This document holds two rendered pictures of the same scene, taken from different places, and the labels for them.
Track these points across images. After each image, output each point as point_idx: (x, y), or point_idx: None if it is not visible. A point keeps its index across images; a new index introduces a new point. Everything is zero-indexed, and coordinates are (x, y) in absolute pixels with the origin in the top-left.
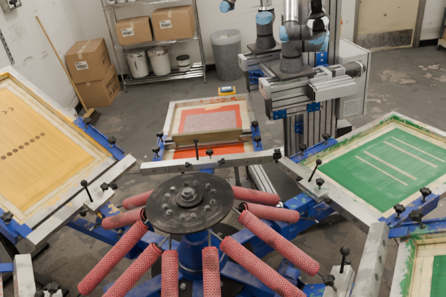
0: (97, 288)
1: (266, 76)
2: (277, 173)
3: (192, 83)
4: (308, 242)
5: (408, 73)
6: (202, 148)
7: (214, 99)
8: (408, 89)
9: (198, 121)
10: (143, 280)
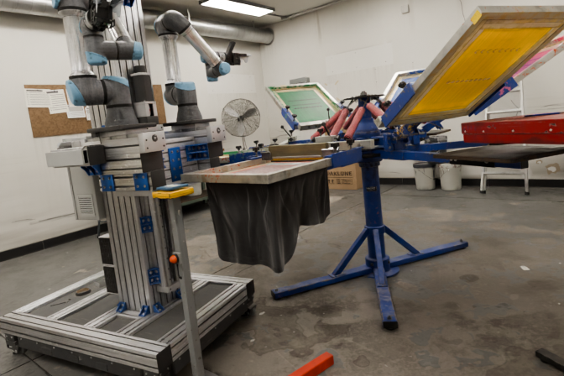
0: (489, 349)
1: (170, 148)
2: (174, 317)
3: None
4: None
5: None
6: (305, 162)
7: (221, 173)
8: None
9: (273, 171)
10: (422, 335)
